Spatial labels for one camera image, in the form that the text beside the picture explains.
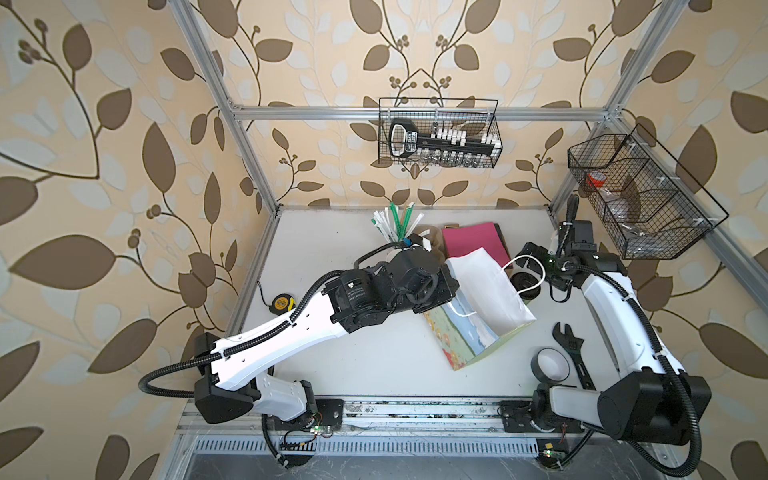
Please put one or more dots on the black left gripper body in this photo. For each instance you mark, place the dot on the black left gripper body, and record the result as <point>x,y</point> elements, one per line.
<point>434,288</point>

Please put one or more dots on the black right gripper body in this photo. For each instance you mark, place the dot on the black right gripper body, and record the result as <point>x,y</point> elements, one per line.
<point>545,263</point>

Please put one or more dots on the black plastic cup lid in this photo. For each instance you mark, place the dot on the black plastic cup lid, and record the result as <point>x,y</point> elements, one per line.
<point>526,285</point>

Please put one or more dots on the green white paper gift bag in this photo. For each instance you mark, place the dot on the green white paper gift bag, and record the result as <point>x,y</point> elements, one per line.
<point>487,310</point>

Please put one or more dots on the brown pulp cup carrier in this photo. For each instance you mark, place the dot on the brown pulp cup carrier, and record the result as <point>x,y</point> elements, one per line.
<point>434,235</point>

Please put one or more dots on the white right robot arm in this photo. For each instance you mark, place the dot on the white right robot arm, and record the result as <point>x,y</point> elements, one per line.
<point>655,406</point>

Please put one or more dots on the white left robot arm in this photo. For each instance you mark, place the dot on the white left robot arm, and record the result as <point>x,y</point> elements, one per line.
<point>229,377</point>

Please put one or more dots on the green wrapped straw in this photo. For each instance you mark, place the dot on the green wrapped straw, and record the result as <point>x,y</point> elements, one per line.
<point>401,219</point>

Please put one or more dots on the magenta paper napkin stack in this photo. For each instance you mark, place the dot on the magenta paper napkin stack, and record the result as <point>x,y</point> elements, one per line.
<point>461,241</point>

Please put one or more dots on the white wrapped straw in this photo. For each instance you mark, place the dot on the white wrapped straw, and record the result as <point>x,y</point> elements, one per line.
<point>380,222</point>

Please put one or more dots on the red capped clear bottle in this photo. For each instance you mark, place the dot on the red capped clear bottle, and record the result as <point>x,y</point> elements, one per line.
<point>596,182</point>

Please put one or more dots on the black adjustable wrench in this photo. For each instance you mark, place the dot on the black adjustable wrench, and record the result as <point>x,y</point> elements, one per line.
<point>572,345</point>

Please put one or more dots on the grey tape roll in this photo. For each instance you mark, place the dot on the grey tape roll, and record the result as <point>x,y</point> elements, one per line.
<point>550,367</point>

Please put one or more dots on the yellow black tape measure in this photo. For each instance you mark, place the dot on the yellow black tape measure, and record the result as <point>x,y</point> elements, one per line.
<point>281,304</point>

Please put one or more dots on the black handheld tool in basket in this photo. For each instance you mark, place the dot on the black handheld tool in basket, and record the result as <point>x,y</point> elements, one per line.
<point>405,140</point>

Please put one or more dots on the black wire basket right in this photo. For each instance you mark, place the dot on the black wire basket right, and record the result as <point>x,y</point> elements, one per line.
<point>661,206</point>

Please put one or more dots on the black wire basket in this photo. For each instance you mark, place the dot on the black wire basket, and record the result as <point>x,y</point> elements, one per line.
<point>661,206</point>
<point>475,116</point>

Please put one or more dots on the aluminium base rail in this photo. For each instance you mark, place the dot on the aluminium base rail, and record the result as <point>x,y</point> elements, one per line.
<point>414,416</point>

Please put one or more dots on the black wire basket rear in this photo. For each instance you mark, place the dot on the black wire basket rear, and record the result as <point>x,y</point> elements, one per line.
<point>475,116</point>

